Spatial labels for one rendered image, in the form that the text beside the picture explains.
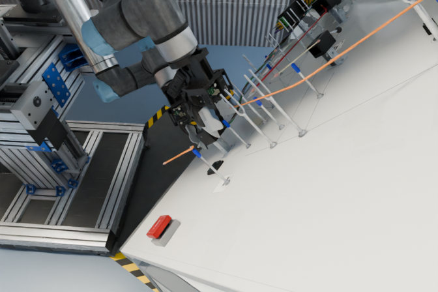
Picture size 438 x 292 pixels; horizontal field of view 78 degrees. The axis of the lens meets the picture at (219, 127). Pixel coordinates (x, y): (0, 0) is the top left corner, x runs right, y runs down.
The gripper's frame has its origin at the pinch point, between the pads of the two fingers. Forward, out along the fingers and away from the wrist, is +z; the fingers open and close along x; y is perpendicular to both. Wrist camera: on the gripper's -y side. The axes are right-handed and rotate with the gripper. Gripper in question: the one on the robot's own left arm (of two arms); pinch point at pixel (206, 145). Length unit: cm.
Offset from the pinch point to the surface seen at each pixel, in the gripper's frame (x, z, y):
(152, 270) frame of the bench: -31.0, 25.4, 6.4
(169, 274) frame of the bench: -26.7, 28.5, 6.2
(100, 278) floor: -104, 40, -50
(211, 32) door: 2, -100, -215
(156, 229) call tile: -9.5, 9.8, 27.9
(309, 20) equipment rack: 57, -29, -63
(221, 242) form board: 6.8, 12.5, 40.6
